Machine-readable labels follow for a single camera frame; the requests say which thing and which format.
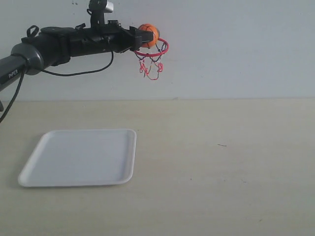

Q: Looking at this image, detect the small orange basketball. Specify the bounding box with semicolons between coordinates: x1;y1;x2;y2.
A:
138;23;158;48

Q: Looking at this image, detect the black cable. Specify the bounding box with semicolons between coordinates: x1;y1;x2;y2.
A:
0;49;114;123

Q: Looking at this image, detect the white plastic tray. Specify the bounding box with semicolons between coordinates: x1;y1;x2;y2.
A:
18;128;137;187

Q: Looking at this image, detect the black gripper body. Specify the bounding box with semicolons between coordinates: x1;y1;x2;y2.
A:
70;20;134;57

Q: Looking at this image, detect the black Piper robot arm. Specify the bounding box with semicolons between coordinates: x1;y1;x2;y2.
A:
0;20;154;90

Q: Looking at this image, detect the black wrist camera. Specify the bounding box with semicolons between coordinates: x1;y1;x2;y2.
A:
87;0;114;28

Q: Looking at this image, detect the red mini basketball hoop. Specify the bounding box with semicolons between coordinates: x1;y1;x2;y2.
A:
134;38;169;81

